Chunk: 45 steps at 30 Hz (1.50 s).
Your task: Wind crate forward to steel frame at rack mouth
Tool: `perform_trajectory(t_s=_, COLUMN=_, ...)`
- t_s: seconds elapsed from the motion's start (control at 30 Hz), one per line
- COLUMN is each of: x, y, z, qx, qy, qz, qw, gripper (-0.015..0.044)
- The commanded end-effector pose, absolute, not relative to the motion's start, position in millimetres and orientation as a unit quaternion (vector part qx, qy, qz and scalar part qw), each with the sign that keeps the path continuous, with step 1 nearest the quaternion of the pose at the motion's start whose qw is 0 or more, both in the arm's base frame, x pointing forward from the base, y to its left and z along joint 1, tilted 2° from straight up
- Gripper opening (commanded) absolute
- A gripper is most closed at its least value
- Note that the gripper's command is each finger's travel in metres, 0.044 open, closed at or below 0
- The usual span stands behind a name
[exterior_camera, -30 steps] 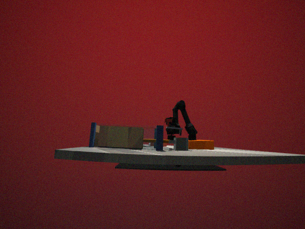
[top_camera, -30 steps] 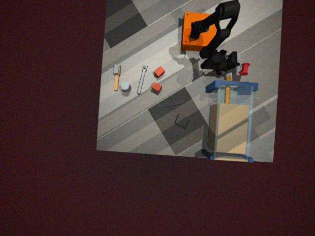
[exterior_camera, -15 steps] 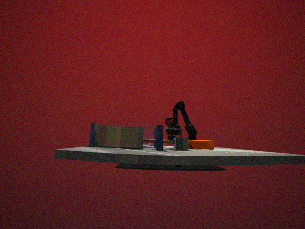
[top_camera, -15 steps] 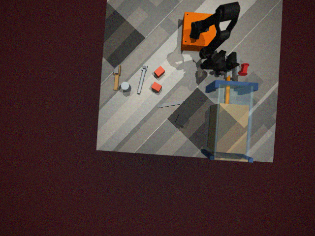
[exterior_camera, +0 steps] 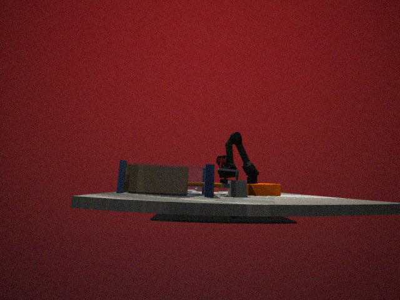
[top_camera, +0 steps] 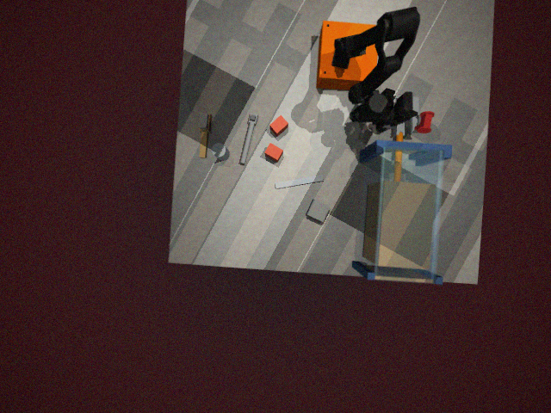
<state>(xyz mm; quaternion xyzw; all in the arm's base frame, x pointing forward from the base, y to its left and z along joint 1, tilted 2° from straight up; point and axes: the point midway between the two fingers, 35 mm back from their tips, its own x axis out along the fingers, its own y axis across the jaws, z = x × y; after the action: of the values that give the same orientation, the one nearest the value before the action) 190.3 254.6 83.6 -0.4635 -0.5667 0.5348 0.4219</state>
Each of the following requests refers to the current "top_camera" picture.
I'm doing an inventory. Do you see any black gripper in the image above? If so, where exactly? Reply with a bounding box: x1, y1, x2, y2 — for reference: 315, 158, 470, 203
371, 91, 418, 132

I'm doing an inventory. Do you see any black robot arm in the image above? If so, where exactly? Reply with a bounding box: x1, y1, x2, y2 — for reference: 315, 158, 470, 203
332, 7, 420, 122

